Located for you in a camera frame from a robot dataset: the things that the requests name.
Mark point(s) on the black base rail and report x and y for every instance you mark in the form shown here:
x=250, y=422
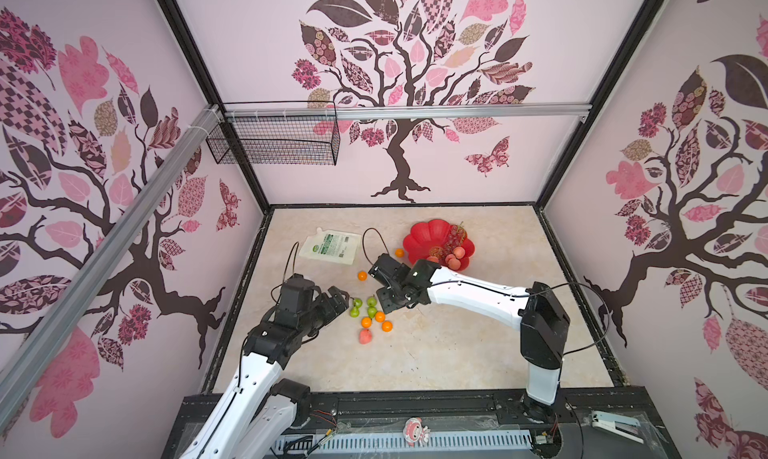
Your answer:
x=568, y=434

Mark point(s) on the white stapler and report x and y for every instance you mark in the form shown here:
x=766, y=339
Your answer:
x=619, y=425

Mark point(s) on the red flower fruit bowl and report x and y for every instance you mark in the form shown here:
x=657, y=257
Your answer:
x=425, y=241

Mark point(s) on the white green refill pouch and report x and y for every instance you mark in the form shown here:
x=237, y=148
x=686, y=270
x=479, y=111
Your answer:
x=331, y=246

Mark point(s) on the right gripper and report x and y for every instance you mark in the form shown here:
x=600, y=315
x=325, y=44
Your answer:
x=385, y=304

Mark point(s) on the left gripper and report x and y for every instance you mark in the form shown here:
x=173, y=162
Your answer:
x=323, y=301

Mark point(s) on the aluminium rail back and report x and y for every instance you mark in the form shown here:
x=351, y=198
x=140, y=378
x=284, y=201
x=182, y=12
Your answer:
x=414, y=112

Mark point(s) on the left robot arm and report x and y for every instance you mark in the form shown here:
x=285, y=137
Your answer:
x=259, y=404

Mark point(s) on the white vented cable duct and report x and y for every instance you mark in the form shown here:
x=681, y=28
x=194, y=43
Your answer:
x=391, y=444

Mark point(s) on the purple grape bunch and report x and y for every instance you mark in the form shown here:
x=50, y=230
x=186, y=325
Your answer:
x=455, y=237

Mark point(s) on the pink cartoon figure sticker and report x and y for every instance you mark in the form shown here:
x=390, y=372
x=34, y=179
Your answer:
x=415, y=432

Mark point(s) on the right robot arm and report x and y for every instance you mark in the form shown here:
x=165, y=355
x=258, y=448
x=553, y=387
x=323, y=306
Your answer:
x=534, y=312

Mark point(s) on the black wire basket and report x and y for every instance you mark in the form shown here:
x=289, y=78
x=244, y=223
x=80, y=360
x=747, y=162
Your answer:
x=277, y=133

